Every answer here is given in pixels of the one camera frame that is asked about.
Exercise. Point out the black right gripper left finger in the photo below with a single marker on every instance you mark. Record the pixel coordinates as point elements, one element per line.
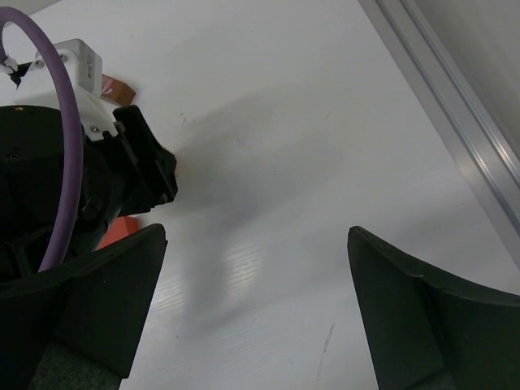
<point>78,325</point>

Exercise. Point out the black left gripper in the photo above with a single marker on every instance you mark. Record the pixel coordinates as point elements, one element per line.
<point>32,175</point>

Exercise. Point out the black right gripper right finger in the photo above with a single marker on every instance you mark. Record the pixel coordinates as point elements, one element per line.
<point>427,328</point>

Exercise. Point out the red arch wood block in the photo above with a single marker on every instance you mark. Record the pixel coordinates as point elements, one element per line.
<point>119,229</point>

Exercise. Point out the brown balloon wood block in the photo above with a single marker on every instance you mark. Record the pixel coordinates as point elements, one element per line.
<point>116,91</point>

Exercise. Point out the aluminium rail right side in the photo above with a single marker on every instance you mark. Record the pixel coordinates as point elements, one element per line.
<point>470,134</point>

